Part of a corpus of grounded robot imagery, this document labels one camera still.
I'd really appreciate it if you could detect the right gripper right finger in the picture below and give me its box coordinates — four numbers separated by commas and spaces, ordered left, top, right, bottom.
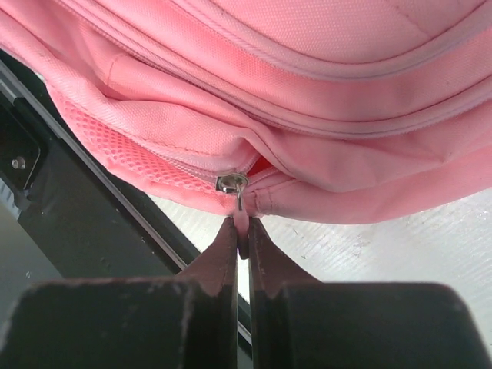
248, 218, 491, 368

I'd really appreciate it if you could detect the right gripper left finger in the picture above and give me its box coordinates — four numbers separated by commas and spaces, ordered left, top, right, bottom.
1, 218, 238, 368

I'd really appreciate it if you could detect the pink student backpack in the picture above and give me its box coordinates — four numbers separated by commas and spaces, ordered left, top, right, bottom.
0, 0, 492, 259

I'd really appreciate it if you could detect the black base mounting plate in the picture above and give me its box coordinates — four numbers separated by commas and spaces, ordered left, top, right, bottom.
1, 53, 252, 368

